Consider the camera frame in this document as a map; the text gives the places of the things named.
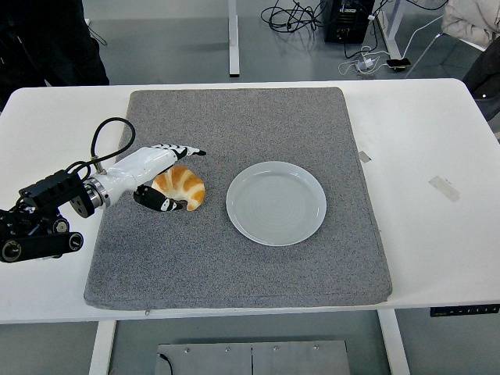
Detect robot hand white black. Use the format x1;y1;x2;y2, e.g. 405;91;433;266
99;144;208;213

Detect croissant bread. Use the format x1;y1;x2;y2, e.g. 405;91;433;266
151;166;206;213

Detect pale grey round plate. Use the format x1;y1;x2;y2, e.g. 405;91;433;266
226;160;328;247

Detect grey metal plate with screws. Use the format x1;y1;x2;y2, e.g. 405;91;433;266
155;339;350;375

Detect grey fabric mat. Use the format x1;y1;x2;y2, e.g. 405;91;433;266
84;86;393;316

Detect person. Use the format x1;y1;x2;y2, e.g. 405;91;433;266
0;0;111;115

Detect white background desk leg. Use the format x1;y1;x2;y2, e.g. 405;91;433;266
379;0;404;60
227;0;241;77

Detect white table leg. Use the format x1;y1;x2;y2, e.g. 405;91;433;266
87;320;118;375
376;310;412;375

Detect black computer tower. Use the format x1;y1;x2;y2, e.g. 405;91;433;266
323;0;376;45

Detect black smartphone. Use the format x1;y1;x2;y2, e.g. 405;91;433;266
385;57;413;72

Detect black desk control panel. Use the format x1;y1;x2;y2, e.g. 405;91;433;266
430;304;500;318

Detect black garment on chair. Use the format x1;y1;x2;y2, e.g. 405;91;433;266
462;45;500;142

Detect white padded jacket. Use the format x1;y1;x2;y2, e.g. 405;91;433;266
441;0;500;48

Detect black floor cables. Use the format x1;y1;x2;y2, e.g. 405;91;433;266
260;0;327;33

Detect white charging cable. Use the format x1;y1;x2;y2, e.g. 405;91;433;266
337;45;391;77

